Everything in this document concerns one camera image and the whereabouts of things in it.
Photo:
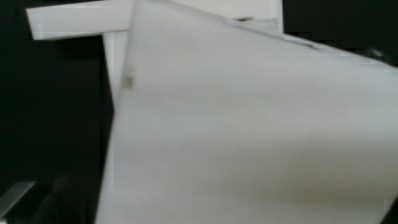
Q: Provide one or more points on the white cabinet body box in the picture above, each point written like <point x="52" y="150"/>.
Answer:
<point x="114" y="18"/>

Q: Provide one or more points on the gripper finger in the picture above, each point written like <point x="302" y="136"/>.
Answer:
<point x="38" y="203"/>

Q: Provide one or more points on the long white cabinet side piece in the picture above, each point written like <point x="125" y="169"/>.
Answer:
<point x="254" y="135"/>

